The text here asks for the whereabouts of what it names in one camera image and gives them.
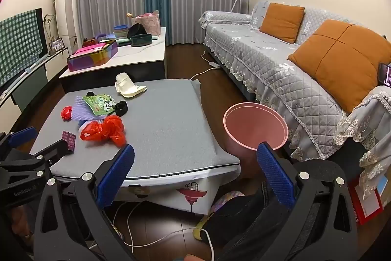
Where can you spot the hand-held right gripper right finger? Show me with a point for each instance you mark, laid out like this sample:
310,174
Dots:
275,175

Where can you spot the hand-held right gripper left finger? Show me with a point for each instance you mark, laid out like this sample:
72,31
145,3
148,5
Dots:
117,175

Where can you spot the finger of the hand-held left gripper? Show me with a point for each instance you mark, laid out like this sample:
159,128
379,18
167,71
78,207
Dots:
56,150
21,137

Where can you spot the pink plastic bin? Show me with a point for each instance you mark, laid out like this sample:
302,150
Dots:
244,126

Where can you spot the maroon patterned small packet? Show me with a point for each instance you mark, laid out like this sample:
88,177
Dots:
69,138

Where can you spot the small red plastic bag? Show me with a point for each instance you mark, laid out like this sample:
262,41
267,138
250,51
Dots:
66,113

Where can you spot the purple foam fruit net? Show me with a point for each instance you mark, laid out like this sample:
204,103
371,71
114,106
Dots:
79,109

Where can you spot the large red plastic bag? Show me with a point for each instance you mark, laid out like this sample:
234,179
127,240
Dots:
107,129

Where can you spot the grey green television cabinet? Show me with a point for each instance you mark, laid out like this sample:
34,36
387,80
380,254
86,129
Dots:
30,86

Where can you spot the colourful slipper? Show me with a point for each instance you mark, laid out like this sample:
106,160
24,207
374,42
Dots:
223,199

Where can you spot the white printed storage box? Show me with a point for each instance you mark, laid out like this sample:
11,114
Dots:
171,196

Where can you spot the person's dark trouser leg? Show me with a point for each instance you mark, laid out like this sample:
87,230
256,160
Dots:
241,224

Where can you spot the green panda snack packet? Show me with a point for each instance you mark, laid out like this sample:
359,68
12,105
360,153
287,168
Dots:
99,103

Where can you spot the dark floral hair scrunchie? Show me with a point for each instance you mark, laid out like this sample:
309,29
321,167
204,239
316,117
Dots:
121,109

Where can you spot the small black object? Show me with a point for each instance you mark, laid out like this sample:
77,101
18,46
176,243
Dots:
90,94

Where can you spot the white and blue stick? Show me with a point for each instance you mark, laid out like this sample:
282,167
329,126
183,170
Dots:
24,70

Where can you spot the grey foam mat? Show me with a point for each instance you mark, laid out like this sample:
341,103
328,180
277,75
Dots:
168,126

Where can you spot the green checked cloth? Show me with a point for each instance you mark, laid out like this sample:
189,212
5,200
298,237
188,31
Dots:
18,44

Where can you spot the iridescent colourful gift box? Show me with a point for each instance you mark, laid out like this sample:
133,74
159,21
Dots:
91,60

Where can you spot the red and white box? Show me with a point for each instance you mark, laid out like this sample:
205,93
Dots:
366,206

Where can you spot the black television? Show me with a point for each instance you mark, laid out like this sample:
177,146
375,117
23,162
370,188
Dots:
41,31

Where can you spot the sofa with grey quilted cover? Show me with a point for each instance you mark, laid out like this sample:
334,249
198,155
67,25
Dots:
268,65

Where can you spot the bamboo plant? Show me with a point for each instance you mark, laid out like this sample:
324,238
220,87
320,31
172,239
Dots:
50,24

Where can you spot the white top coffee table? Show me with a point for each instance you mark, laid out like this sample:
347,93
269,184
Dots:
137,56

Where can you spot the white power strip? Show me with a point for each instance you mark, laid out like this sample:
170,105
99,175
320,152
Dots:
214,65

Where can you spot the large orange cushion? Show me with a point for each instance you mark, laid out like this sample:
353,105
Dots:
339,62

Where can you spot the dark green container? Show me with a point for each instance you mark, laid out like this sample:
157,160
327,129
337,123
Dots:
140,40

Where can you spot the stack of blue bowls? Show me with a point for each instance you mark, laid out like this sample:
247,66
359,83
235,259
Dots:
121,28

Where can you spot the white standing air conditioner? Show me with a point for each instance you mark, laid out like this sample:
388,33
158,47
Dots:
65,4

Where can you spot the black bag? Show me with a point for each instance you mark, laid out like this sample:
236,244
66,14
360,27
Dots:
136,30

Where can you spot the smartphone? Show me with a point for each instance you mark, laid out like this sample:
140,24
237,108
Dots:
385,74

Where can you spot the small orange cushion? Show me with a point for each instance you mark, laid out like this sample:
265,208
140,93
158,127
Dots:
282,21

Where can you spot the pink basket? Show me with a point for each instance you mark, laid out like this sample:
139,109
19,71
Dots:
151,24

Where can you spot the photo frame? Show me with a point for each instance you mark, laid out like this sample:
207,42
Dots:
56,44

